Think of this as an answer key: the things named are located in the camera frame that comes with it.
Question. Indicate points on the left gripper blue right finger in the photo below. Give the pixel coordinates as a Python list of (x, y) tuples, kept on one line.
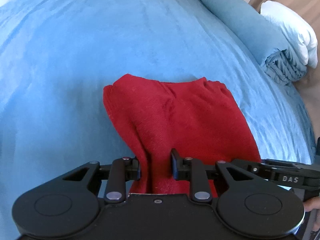
[(192, 170)]

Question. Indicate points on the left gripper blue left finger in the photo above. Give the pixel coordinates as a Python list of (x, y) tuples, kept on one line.
[(117, 174)]

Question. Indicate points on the red cloth garment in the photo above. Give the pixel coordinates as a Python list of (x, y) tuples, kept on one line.
[(200, 119)]

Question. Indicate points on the person's right hand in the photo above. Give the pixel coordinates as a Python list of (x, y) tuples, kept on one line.
[(312, 204)]

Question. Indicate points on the rolled blue duvet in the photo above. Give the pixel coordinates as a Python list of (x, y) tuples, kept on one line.
[(264, 40)]

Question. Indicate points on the white pillow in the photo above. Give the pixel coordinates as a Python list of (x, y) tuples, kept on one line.
[(297, 31)]

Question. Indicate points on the blue bed sheet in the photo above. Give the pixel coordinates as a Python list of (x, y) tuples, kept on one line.
[(58, 55)]

